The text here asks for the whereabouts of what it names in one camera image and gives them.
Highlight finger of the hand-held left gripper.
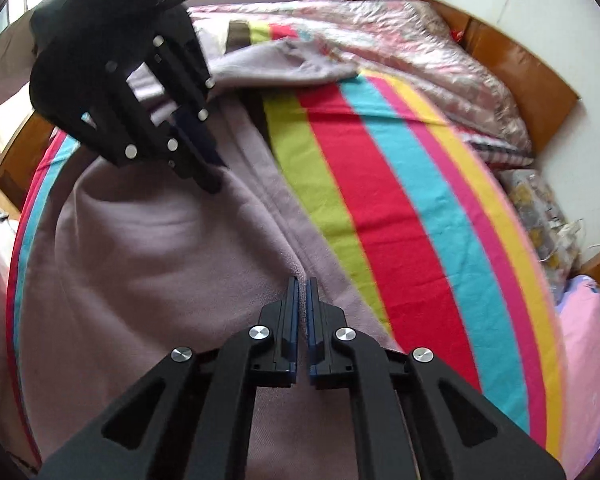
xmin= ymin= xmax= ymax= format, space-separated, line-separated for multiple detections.
xmin=80 ymin=60 xmax=223 ymax=195
xmin=150 ymin=34 xmax=229 ymax=168

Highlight pink floral quilt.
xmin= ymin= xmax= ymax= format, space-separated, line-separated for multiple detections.
xmin=187 ymin=0 xmax=533 ymax=156

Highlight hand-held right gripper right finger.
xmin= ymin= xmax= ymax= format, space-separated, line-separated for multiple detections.
xmin=306 ymin=277 xmax=566 ymax=480

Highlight rainbow striped blanket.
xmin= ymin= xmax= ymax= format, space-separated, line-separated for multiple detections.
xmin=5 ymin=20 xmax=566 ymax=466

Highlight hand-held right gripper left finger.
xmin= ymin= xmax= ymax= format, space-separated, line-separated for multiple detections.
xmin=37 ymin=276 xmax=301 ymax=480

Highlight wooden bed footboard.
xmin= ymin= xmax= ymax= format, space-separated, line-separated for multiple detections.
xmin=0 ymin=110 xmax=56 ymax=213

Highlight white cable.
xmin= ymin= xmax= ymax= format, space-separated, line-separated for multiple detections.
xmin=540 ymin=217 xmax=600 ymax=266

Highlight plaid cloth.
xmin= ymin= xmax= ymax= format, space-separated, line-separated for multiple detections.
xmin=470 ymin=135 xmax=535 ymax=170

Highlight pink bed sheet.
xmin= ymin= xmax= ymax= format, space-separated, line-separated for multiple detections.
xmin=555 ymin=275 xmax=600 ymax=480

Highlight mauve pants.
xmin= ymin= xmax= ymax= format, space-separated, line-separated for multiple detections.
xmin=22 ymin=40 xmax=406 ymax=480

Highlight brown wooden headboard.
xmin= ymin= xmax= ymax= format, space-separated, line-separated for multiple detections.
xmin=405 ymin=0 xmax=581 ymax=156

